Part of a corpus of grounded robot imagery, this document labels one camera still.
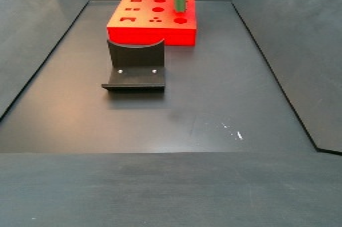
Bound red block with shaped holes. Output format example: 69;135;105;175
107;0;198;46

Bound black curved holder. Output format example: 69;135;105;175
102;41;166;91

